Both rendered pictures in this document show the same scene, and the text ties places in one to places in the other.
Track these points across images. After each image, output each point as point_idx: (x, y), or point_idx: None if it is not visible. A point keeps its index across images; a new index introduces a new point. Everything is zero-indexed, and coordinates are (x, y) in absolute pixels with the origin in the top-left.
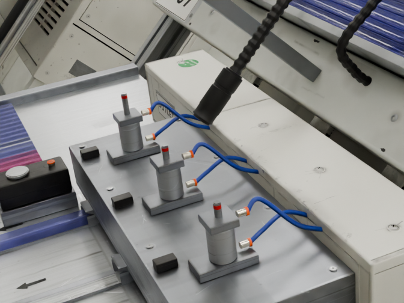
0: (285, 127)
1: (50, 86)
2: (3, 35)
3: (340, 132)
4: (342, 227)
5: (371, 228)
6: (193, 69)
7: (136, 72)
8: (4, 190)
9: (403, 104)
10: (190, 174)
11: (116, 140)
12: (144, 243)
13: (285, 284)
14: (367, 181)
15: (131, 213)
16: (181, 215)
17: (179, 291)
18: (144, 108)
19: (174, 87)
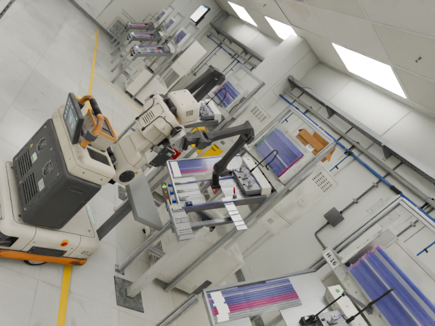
0: (258, 172)
1: None
2: None
3: None
4: (261, 184)
5: (263, 185)
6: (248, 160)
7: (239, 155)
8: None
9: (270, 173)
10: (246, 175)
11: (238, 169)
12: (241, 182)
13: (254, 188)
14: (265, 180)
15: (240, 178)
16: (245, 180)
17: (245, 187)
18: (240, 162)
19: (246, 163)
